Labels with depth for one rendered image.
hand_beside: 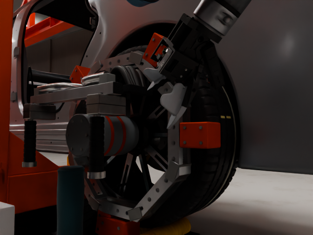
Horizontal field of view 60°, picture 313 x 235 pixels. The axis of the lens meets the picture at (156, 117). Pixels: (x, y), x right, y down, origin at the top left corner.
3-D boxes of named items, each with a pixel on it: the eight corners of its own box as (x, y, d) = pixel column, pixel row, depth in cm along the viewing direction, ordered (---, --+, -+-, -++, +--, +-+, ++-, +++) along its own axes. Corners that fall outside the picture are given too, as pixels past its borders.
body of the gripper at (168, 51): (147, 59, 57) (180, 8, 52) (178, 75, 61) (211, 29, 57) (158, 77, 51) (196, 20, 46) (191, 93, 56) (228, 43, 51)
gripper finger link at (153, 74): (133, 72, 65) (157, 56, 58) (153, 82, 68) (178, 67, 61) (132, 84, 63) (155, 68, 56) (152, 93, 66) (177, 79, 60)
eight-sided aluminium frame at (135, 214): (192, 229, 78) (191, 44, 82) (179, 236, 73) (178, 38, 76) (80, 199, 113) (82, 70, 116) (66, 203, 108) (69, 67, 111)
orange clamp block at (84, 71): (100, 81, 110) (91, 68, 114) (84, 78, 104) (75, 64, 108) (92, 94, 113) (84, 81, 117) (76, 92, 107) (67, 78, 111)
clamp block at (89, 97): (126, 115, 70) (126, 95, 71) (98, 114, 63) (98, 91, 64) (113, 116, 74) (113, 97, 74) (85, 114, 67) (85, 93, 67)
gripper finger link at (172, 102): (148, 121, 52) (161, 77, 53) (172, 130, 55) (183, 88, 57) (157, 122, 50) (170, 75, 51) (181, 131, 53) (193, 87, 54)
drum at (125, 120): (141, 155, 93) (141, 114, 93) (90, 160, 76) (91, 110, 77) (114, 153, 101) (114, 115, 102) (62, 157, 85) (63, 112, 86)
